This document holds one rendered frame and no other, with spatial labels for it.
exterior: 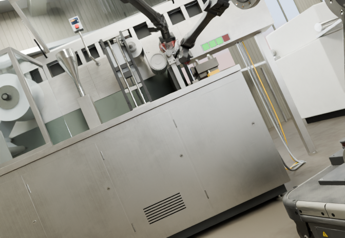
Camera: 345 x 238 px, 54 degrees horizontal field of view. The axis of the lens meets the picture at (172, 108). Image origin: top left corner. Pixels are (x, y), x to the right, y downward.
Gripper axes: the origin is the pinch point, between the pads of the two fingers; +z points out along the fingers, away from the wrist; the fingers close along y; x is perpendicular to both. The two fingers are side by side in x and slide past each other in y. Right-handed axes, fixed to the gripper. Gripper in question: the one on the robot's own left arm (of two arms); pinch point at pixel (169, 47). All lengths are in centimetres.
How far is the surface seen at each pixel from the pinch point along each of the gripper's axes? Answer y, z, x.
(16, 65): -97, -27, 6
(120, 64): -36.1, -3.7, -2.5
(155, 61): -12.9, 7.0, -0.2
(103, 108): -64, 41, 12
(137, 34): -16, 15, 53
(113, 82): -49, 30, 24
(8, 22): -163, 60, 259
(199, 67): 13.8, 14.7, -15.1
